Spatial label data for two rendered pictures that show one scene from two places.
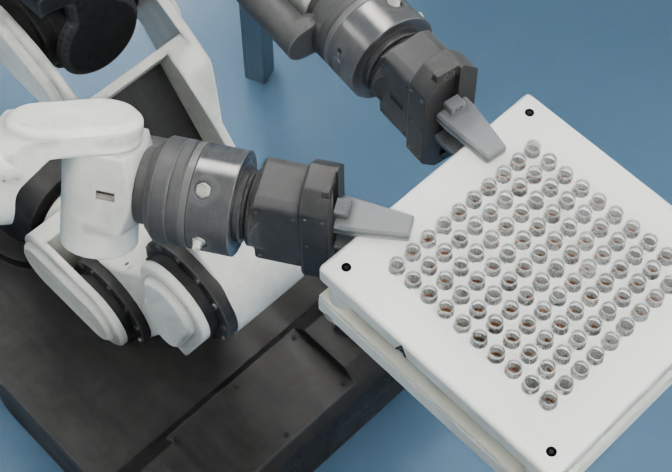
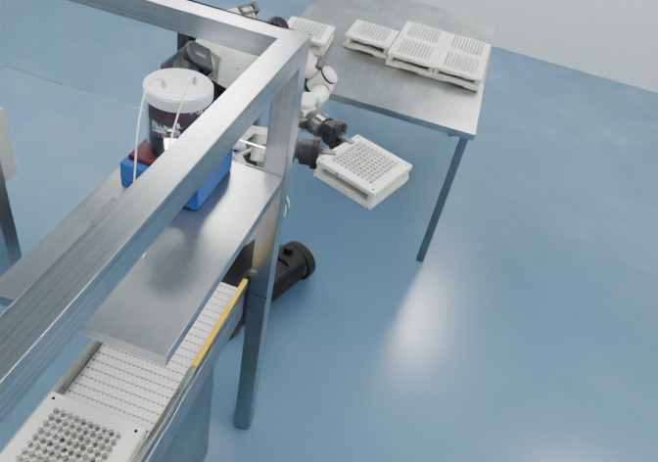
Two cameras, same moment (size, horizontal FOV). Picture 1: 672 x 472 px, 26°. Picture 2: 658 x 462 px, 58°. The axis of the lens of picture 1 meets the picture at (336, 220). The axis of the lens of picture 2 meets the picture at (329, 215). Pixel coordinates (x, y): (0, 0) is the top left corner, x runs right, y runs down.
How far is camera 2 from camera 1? 1.16 m
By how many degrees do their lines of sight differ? 21
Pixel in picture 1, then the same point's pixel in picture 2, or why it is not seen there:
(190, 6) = not seen: hidden behind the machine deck
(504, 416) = (361, 183)
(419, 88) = (335, 127)
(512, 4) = (321, 190)
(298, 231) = (310, 152)
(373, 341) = (328, 177)
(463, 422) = (351, 191)
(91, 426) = not seen: hidden behind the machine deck
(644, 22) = not seen: hidden behind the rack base
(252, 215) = (301, 148)
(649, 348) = (391, 174)
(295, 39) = (303, 122)
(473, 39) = (310, 198)
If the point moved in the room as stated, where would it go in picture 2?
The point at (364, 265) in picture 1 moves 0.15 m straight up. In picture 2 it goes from (326, 159) to (334, 121)
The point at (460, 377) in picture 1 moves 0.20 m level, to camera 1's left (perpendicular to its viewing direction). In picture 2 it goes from (351, 177) to (292, 174)
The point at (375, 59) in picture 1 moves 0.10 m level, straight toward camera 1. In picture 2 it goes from (322, 125) to (325, 141)
